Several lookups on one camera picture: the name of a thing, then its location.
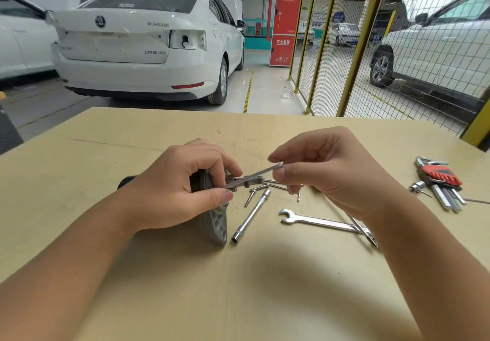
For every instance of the person's left hand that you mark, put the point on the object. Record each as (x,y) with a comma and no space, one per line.
(168,187)

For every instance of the person's right hand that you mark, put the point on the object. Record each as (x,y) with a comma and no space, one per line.
(337,168)

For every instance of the person's right thumb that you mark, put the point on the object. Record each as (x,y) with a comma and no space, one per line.
(289,172)

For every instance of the person's left thumb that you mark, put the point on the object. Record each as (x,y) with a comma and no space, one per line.
(212,198)

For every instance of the thin silver hex key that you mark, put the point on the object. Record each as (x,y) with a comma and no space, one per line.
(264,170)

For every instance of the person's left forearm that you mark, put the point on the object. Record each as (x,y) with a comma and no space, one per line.
(65,271)

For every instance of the person's right forearm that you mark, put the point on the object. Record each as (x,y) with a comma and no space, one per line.
(428,271)

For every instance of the small bent silver hex key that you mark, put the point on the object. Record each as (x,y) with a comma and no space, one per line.
(253,192)
(276,186)

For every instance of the silver socket wrench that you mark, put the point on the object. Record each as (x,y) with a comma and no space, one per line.
(250,216)

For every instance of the silver open-end wrench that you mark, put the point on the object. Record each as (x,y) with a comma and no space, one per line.
(321,222)

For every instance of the long silver hex key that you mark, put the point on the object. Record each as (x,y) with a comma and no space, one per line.
(363,231)

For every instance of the small silver socket bit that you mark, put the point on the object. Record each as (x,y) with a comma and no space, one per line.
(416,187)

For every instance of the distant white parked car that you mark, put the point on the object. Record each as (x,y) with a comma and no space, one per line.
(344,34)
(306,33)

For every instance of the teal counter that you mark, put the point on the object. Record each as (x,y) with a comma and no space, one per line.
(255,34)

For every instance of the red fire cabinet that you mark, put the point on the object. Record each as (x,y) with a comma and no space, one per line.
(285,26)

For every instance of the hex key set red holder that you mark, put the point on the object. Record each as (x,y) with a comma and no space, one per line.
(440,178)

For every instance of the yellow metal mesh fence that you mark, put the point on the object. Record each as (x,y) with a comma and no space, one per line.
(360,38)

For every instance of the white sedan car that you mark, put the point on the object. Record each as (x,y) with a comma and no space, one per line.
(153,45)

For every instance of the thin silver rod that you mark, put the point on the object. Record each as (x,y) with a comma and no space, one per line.
(476,200)

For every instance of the white suv car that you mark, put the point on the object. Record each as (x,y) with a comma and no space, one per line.
(440,45)

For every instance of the black ribbed mat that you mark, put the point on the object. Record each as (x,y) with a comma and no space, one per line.
(8,132)

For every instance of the white car open door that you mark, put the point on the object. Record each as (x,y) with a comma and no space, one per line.
(23,42)

